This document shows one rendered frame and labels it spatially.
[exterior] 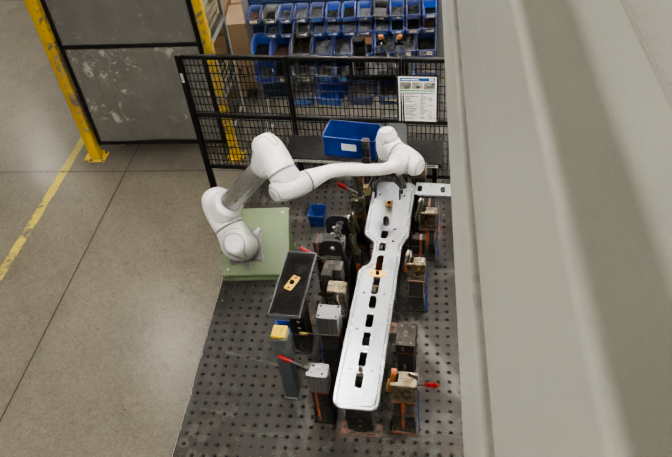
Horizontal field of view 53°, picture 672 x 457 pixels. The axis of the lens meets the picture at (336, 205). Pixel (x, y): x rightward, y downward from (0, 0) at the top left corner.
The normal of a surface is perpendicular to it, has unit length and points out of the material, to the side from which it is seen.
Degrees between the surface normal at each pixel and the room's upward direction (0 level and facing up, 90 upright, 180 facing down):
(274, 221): 42
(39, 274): 0
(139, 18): 92
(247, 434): 0
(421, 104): 90
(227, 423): 0
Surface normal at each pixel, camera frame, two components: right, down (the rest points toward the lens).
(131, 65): -0.10, 0.66
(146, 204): -0.09, -0.73
